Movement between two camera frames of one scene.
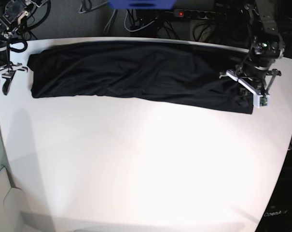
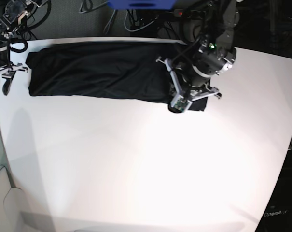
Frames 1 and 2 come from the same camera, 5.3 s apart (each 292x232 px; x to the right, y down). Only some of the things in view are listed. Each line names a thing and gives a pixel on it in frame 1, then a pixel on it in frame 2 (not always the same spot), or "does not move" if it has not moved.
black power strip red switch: [196, 14] does not move
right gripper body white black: [259, 84] to [183, 99]
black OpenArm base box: [282, 213] does not move
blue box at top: [141, 4] does not move
